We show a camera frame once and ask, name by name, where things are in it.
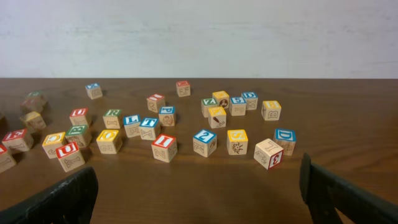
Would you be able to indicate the yellow brush side wooden block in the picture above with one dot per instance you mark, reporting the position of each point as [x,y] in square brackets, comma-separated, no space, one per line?
[217,117]

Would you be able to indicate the yellow C wooden block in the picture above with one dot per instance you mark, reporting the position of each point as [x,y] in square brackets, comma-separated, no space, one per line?
[52,142]

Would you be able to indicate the blue 5 wooden block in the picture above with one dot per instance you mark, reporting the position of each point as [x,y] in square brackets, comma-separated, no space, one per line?
[237,106]

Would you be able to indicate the red i wooden block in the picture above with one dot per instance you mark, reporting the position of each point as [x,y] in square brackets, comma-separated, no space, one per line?
[155,102]
[164,147]

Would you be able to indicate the red E wooden block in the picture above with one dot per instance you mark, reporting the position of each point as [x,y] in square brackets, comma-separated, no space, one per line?
[18,141]

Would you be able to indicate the yellow S wooden block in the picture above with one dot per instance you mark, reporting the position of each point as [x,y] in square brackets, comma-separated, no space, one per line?
[237,142]

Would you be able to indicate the green F wooden block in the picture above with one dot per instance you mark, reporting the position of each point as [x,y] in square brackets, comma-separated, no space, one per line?
[37,95]

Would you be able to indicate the red A wooden block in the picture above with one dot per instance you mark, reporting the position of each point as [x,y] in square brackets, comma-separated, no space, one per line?
[6,159]

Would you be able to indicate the blue T wooden block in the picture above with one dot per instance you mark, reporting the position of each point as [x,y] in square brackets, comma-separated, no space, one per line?
[149,128]

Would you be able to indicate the red I wooden block upper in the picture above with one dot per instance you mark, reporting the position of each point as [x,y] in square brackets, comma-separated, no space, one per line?
[155,102]

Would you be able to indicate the blue P wooden block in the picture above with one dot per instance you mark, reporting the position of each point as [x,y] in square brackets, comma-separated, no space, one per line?
[167,116]

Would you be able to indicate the green B wooden block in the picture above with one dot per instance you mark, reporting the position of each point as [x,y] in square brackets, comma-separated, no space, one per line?
[79,134]

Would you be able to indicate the yellow O wooden block centre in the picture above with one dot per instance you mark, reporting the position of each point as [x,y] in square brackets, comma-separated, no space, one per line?
[109,141]

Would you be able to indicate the blue L wooden block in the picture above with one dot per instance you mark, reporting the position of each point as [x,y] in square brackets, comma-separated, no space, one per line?
[131,125]

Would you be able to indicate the blue D wooden block upper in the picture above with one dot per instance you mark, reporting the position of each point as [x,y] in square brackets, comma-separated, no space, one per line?
[251,99]

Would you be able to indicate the red top far wooden block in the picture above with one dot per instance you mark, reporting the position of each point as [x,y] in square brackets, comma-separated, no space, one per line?
[183,88]

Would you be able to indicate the blue D wooden block lower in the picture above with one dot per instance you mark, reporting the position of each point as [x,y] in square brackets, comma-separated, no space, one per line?
[285,138]

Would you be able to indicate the blue d wooden block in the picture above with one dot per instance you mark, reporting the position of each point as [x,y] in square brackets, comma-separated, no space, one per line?
[251,99]
[285,138]

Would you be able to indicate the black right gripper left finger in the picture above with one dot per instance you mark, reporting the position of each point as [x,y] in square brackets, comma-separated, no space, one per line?
[70,200]

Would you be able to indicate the yellow soccer side wooden block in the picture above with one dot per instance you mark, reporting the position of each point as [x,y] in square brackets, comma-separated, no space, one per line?
[222,98]

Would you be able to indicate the green Z wooden block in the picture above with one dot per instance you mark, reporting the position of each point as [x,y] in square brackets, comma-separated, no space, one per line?
[206,104]

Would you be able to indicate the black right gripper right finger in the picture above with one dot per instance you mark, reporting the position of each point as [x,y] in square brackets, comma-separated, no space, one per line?
[324,193]

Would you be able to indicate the yellow 8 wooden block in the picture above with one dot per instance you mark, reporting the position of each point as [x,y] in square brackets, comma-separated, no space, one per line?
[271,110]

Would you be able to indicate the plain top 3 wooden block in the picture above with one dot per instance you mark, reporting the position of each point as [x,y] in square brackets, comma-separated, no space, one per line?
[268,153]

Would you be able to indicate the red u wooden block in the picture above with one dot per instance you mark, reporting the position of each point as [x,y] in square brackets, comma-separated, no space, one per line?
[80,116]
[69,156]

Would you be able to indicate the yellow acorn wooden block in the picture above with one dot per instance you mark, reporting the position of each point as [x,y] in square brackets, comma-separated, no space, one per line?
[33,121]

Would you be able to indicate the blue 2 wooden block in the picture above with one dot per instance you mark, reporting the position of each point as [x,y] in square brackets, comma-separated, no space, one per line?
[204,142]

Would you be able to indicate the blue X wooden block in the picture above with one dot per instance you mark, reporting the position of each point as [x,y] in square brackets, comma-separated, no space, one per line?
[94,91]

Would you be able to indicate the red Y wooden block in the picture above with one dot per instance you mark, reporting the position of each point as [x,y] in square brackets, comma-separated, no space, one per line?
[30,105]

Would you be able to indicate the green R wooden block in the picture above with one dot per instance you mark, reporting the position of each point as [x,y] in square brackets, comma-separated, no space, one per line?
[113,119]

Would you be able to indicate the red I wooden block lower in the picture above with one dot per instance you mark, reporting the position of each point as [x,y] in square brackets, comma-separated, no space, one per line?
[164,147]

